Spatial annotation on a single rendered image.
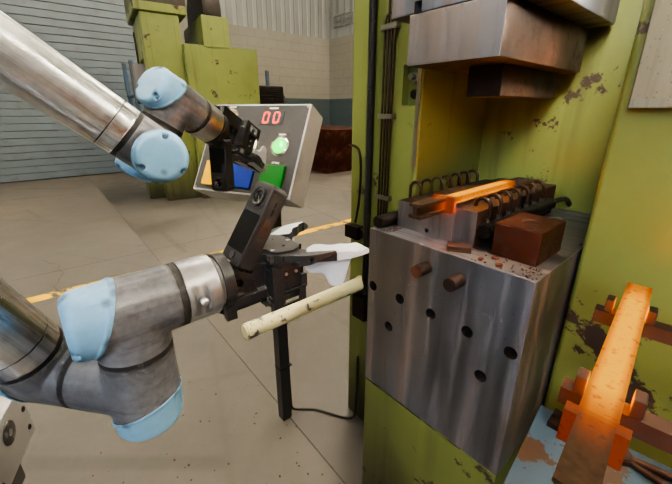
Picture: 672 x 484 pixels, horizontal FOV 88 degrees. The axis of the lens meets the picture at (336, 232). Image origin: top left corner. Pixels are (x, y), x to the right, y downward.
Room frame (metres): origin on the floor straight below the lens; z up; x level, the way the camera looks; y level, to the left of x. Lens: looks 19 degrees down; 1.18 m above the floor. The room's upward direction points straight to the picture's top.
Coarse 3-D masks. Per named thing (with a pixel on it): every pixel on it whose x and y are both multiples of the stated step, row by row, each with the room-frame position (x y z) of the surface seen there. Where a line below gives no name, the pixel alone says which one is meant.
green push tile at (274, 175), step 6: (270, 168) 0.96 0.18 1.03; (276, 168) 0.95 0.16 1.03; (282, 168) 0.95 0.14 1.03; (264, 174) 0.96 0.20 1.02; (270, 174) 0.95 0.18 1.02; (276, 174) 0.94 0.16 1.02; (282, 174) 0.94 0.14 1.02; (258, 180) 0.96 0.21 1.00; (264, 180) 0.95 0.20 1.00; (270, 180) 0.94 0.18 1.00; (276, 180) 0.94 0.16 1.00; (282, 180) 0.93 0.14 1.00
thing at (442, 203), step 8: (488, 184) 0.86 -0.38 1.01; (496, 184) 0.86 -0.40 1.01; (504, 184) 0.87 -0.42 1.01; (512, 184) 0.90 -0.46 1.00; (456, 192) 0.77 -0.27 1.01; (464, 192) 0.77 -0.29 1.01; (472, 192) 0.77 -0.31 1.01; (480, 192) 0.79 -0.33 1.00; (424, 200) 0.68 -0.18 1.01; (432, 200) 0.68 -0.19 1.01; (440, 200) 0.69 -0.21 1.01; (448, 200) 0.70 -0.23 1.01; (456, 200) 0.72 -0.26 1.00; (416, 208) 0.65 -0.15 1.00; (424, 208) 0.67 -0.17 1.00; (432, 208) 0.68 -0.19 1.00; (440, 208) 0.70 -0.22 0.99; (448, 208) 0.70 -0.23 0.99; (408, 216) 0.67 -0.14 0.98; (416, 216) 0.65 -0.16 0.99; (424, 216) 0.65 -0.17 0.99
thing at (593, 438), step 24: (648, 288) 0.47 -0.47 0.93; (624, 312) 0.40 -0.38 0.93; (624, 336) 0.35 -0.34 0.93; (600, 360) 0.31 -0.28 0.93; (624, 360) 0.31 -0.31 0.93; (600, 384) 0.27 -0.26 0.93; (624, 384) 0.27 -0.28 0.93; (576, 408) 0.24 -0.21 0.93; (600, 408) 0.25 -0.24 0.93; (576, 432) 0.21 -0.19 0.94; (600, 432) 0.21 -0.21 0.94; (624, 432) 0.22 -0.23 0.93; (576, 456) 0.19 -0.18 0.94; (600, 456) 0.19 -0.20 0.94; (624, 456) 0.21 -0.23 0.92; (552, 480) 0.17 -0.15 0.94; (576, 480) 0.17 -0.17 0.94; (600, 480) 0.17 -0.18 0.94
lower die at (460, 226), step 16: (448, 192) 0.85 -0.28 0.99; (496, 192) 0.81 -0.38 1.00; (400, 208) 0.81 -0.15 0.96; (464, 208) 0.69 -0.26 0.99; (480, 208) 0.69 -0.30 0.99; (496, 208) 0.72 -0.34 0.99; (512, 208) 0.77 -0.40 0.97; (400, 224) 0.81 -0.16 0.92; (416, 224) 0.77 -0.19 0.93; (432, 224) 0.74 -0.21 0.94; (448, 224) 0.71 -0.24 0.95; (464, 224) 0.68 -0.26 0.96; (480, 224) 0.68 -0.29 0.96; (448, 240) 0.71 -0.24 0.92; (464, 240) 0.68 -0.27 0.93; (480, 240) 0.68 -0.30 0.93
